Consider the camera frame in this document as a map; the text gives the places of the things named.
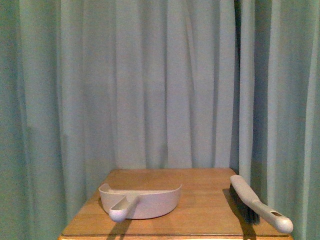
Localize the beige plastic dustpan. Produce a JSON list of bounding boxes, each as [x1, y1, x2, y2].
[[98, 183, 182, 223]]

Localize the teal green curtain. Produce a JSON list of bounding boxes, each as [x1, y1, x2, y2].
[[0, 0, 320, 240]]

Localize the wooden cabinet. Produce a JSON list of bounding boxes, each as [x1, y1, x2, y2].
[[60, 168, 291, 240]]

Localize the beige hand brush black bristles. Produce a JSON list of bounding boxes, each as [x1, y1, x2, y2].
[[229, 175, 294, 234]]

